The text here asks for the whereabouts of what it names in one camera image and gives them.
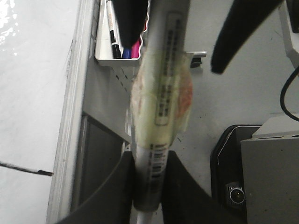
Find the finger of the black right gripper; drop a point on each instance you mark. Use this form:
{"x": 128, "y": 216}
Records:
{"x": 131, "y": 16}
{"x": 244, "y": 17}

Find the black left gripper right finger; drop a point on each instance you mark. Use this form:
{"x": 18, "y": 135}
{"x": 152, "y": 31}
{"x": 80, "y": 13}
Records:
{"x": 185, "y": 202}

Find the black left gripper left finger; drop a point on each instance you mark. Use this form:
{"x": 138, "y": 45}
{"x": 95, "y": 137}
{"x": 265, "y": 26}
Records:
{"x": 111, "y": 203}

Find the white black whiteboard marker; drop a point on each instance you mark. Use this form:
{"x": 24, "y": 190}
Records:
{"x": 154, "y": 101}

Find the pink marker in tray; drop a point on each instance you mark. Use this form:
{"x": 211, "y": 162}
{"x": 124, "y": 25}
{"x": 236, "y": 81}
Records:
{"x": 135, "y": 50}

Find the blue marker in tray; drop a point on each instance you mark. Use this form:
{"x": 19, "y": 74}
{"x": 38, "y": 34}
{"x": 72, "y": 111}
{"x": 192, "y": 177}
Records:
{"x": 126, "y": 53}

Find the black marker in tray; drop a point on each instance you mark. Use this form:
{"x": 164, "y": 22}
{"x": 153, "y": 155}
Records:
{"x": 113, "y": 30}

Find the white marker tray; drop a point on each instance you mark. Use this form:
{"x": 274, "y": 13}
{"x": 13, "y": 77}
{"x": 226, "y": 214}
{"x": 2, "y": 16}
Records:
{"x": 103, "y": 51}

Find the black device with lens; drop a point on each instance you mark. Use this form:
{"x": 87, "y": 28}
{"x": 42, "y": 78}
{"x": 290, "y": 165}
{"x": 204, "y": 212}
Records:
{"x": 227, "y": 184}

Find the black caster wheel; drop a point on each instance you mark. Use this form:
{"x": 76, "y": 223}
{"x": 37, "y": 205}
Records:
{"x": 195, "y": 62}

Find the grey metal box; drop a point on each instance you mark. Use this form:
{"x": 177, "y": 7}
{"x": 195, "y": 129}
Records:
{"x": 270, "y": 162}

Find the white whiteboard with metal frame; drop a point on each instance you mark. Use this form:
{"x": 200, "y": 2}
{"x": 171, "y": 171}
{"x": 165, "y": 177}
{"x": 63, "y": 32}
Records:
{"x": 44, "y": 47}

